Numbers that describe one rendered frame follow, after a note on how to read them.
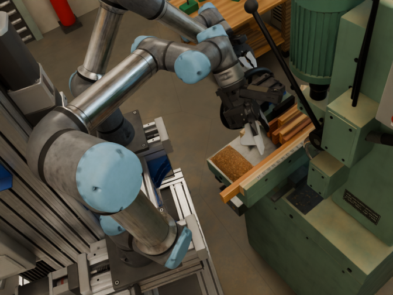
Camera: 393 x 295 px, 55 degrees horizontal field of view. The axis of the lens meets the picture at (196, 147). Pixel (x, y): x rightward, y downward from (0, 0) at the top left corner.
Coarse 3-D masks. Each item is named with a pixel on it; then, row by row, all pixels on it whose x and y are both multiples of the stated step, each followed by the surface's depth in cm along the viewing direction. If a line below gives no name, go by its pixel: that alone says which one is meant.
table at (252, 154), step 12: (264, 132) 130; (228, 144) 130; (240, 144) 129; (264, 144) 127; (276, 144) 126; (252, 156) 125; (264, 156) 124; (216, 168) 125; (288, 168) 121; (228, 180) 121; (276, 180) 121; (264, 192) 120; (252, 204) 120
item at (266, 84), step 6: (258, 78) 132; (270, 78) 131; (252, 84) 131; (264, 84) 130; (270, 84) 130; (276, 84) 129; (282, 84) 129; (282, 90) 129; (258, 102) 124; (264, 102) 124; (270, 102) 128; (264, 108) 126
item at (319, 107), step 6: (306, 90) 116; (306, 96) 114; (300, 102) 117; (312, 102) 112; (318, 102) 112; (324, 102) 112; (300, 108) 118; (312, 108) 114; (318, 108) 111; (324, 108) 110; (306, 114) 118; (318, 114) 113; (324, 114) 110
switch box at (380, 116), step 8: (392, 64) 63; (392, 72) 64; (392, 80) 65; (384, 88) 68; (392, 88) 66; (384, 96) 68; (392, 96) 67; (384, 104) 70; (392, 104) 68; (384, 112) 71; (392, 112) 69; (384, 120) 72; (392, 128) 71
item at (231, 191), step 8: (304, 128) 123; (296, 136) 122; (288, 144) 121; (264, 160) 118; (256, 168) 117; (248, 176) 116; (232, 184) 115; (224, 192) 114; (232, 192) 114; (224, 200) 114
